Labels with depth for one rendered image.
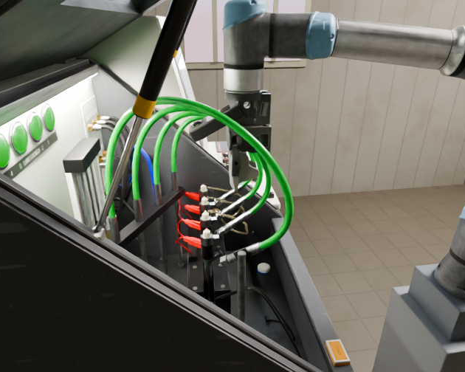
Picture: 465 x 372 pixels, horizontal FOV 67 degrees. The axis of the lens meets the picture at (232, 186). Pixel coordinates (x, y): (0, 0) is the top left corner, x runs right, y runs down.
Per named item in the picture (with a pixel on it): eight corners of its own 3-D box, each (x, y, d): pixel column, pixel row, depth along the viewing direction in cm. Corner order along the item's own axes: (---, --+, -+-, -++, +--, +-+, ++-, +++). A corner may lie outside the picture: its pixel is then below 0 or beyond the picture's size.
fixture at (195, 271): (231, 336, 87) (231, 288, 81) (190, 340, 86) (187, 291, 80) (221, 255, 118) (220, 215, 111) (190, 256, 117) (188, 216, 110)
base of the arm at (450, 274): (469, 263, 102) (480, 234, 98) (514, 300, 89) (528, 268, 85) (422, 268, 100) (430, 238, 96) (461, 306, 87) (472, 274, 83)
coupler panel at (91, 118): (114, 219, 95) (94, 105, 82) (100, 220, 95) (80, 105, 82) (122, 198, 107) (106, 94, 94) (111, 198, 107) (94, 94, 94)
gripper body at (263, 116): (270, 156, 70) (273, 94, 64) (226, 157, 69) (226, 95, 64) (263, 144, 76) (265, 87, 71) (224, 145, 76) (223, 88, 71)
